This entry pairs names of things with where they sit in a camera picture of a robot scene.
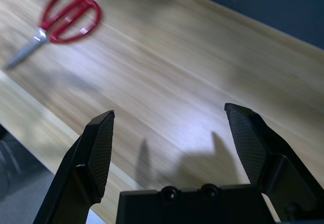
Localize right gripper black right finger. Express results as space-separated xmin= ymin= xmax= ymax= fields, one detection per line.
xmin=224 ymin=102 xmax=324 ymax=221

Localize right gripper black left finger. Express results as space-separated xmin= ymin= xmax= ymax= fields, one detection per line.
xmin=32 ymin=109 xmax=115 ymax=224

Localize red handled scissors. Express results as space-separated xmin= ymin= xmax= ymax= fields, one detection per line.
xmin=3 ymin=0 xmax=103 ymax=70

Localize dark grey pegboard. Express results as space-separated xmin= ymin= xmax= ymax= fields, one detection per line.
xmin=166 ymin=0 xmax=324 ymax=50

